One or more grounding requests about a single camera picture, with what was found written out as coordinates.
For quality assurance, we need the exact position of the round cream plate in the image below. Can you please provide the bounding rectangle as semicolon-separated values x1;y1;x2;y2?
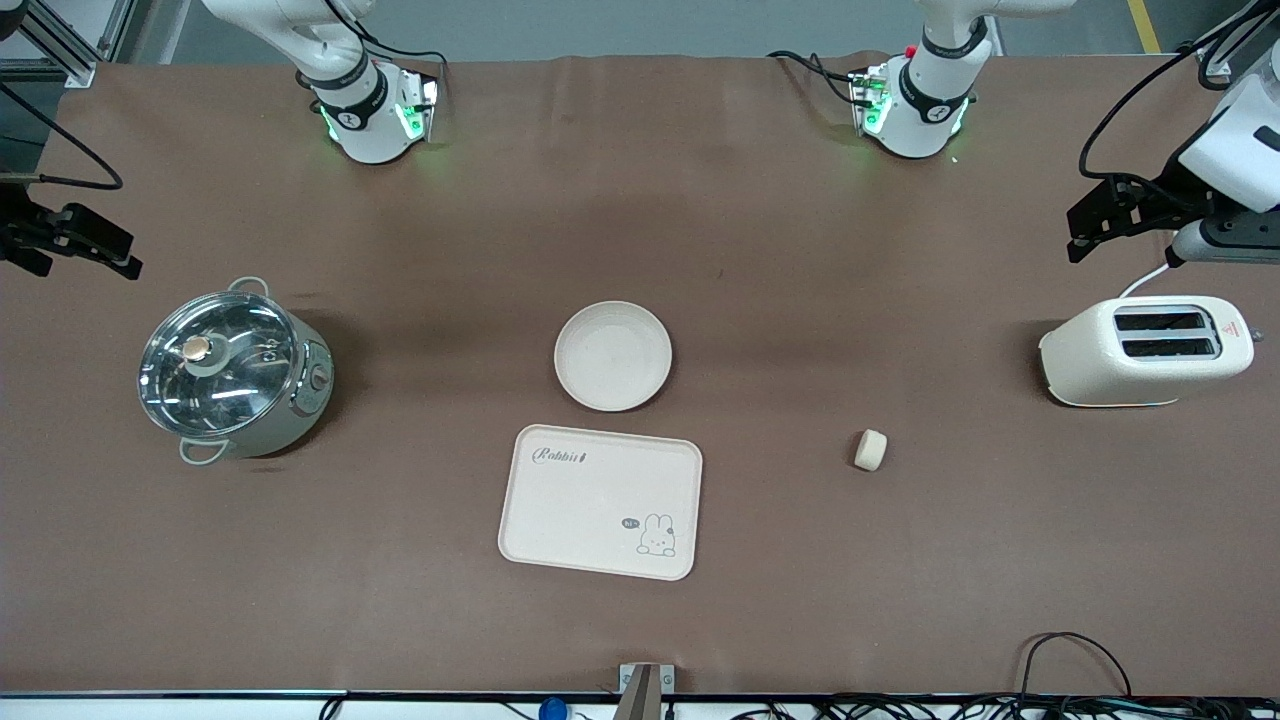
553;300;674;413

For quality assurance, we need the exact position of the white two-slot toaster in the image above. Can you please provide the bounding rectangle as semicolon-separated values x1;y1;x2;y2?
1038;295;1257;409

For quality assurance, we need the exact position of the glass pot lid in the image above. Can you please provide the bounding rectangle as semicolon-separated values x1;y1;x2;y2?
138;291;301;440

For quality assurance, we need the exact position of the green electric cooking pot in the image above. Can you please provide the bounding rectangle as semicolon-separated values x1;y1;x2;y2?
138;277;336;467

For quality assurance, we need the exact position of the brown table cover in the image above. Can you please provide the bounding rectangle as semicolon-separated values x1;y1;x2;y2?
0;52;1280;698

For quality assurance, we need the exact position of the cream rabbit print tray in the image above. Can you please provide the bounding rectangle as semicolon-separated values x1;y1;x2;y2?
497;424;704;582

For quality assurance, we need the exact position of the white toaster cord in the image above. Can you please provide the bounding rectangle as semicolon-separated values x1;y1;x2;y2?
1117;261;1177;300

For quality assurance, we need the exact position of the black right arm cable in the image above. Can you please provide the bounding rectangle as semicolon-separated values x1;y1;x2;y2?
0;80;125;192

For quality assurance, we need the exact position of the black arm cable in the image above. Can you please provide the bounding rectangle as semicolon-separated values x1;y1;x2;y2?
1078;0;1280;183
0;80;125;192

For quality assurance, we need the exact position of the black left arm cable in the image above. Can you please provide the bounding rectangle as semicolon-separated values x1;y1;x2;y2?
1078;0;1280;183

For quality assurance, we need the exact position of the aluminium frame profile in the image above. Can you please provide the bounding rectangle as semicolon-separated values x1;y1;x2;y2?
0;0;138;90

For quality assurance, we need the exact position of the black left base cable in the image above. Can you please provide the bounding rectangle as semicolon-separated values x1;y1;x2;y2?
767;48;863;105

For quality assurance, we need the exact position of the black base cable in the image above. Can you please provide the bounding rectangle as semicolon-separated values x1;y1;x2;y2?
340;0;449;73
767;48;863;105

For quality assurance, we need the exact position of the black right base cable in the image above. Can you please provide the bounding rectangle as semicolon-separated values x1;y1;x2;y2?
340;0;449;73

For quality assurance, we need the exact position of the black looped cable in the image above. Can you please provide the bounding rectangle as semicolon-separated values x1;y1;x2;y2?
1018;631;1134;701

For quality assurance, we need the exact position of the black cable bundle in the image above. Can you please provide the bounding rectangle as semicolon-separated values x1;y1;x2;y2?
735;692;1280;720

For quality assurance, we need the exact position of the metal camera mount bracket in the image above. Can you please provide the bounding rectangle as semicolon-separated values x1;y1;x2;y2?
618;662;675;720

